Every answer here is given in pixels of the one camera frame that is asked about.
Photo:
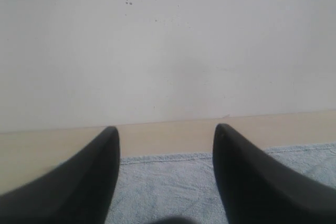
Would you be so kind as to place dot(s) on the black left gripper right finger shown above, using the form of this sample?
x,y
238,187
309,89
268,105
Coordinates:
x,y
256,188

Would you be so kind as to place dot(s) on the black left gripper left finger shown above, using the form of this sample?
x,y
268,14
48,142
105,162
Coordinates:
x,y
80,190

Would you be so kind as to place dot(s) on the light blue fluffy towel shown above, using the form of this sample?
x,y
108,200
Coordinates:
x,y
153,187

